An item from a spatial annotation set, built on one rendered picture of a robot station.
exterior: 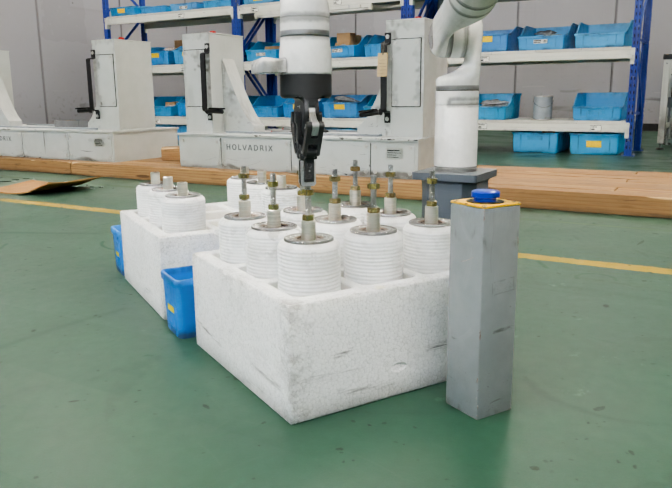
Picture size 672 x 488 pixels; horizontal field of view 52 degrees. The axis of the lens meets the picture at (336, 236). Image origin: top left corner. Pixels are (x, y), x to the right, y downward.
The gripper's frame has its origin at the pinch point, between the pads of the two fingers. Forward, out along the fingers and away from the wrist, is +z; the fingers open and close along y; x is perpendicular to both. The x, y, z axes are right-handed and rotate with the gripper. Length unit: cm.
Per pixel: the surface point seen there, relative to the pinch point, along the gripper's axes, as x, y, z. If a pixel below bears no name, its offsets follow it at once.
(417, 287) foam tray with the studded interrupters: -16.5, -3.1, 18.1
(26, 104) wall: 157, 730, -5
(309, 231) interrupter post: 0.0, -1.1, 8.7
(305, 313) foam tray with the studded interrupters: 2.4, -8.7, 18.8
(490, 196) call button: -23.3, -12.9, 2.8
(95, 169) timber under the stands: 57, 331, 31
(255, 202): -1, 66, 14
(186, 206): 16, 49, 12
